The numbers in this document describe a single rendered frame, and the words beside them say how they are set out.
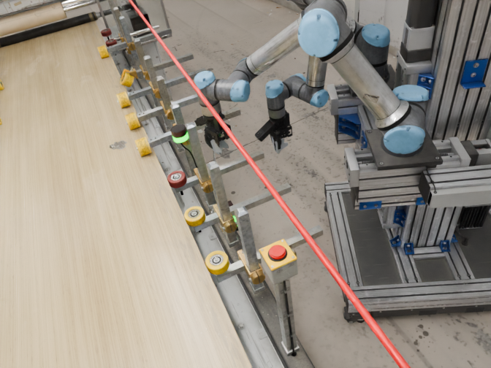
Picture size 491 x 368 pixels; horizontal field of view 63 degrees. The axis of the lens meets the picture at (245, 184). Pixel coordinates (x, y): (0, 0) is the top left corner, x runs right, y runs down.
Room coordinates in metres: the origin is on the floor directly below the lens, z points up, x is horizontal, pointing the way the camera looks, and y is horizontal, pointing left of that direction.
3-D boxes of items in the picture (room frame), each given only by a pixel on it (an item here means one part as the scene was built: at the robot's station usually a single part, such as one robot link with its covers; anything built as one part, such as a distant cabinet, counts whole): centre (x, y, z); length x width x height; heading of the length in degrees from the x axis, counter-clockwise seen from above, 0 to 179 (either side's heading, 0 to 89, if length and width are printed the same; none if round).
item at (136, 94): (2.09, 0.34, 0.95); 0.50 x 0.04 x 0.04; 106
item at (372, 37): (1.60, -0.66, 1.21); 0.13 x 0.12 x 0.14; 31
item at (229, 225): (1.10, 0.11, 0.84); 0.13 x 0.06 x 0.05; 16
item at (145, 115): (1.85, 0.27, 0.95); 0.50 x 0.04 x 0.04; 106
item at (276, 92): (1.47, -0.20, 1.13); 0.09 x 0.08 x 0.11; 121
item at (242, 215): (0.84, 0.03, 0.90); 0.03 x 0.03 x 0.48; 16
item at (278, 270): (0.59, -0.05, 1.18); 0.07 x 0.07 x 0.08; 16
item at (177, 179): (1.32, 0.29, 0.85); 0.08 x 0.08 x 0.11
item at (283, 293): (0.59, -0.05, 0.93); 0.05 x 0.04 x 0.45; 16
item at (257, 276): (0.86, 0.04, 0.81); 0.13 x 0.06 x 0.05; 16
